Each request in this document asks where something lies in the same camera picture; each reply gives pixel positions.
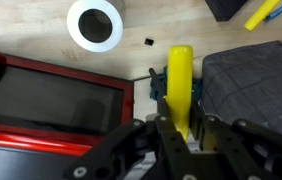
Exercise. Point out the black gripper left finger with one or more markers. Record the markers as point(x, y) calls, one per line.
point(167, 143)

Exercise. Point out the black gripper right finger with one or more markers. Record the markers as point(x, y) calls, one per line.
point(227, 140)

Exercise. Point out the metal cylinder tin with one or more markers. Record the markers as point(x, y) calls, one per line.
point(74, 30)

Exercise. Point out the dark gray fabric bin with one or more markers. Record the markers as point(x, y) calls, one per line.
point(254, 86)

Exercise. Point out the small black square chip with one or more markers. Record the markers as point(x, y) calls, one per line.
point(149, 41)

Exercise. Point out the red microwave oven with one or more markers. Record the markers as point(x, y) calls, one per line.
point(47, 100)

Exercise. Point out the black wedge tool holder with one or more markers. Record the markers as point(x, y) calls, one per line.
point(226, 8)

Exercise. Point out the blue tool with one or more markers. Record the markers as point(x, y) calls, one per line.
point(281, 10)

